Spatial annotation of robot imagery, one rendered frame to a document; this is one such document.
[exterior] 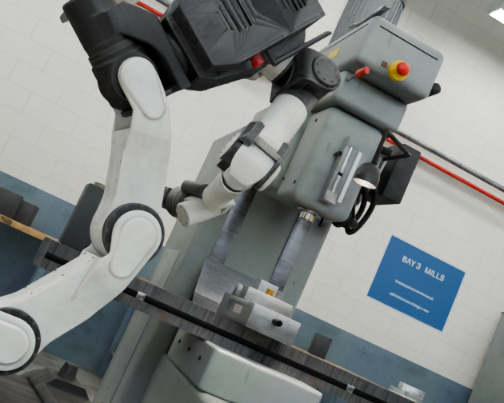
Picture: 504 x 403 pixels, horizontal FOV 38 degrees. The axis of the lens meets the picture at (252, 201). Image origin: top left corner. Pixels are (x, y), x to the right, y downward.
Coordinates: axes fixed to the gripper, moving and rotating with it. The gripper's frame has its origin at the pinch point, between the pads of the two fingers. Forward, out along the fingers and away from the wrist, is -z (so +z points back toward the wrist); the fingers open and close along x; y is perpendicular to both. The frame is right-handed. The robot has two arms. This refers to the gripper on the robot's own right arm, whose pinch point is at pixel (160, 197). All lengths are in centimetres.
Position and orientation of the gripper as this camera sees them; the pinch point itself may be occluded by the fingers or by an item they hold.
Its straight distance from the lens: 209.2
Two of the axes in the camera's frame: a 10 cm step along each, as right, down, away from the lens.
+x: -7.1, -4.2, -5.7
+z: 5.7, 1.3, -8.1
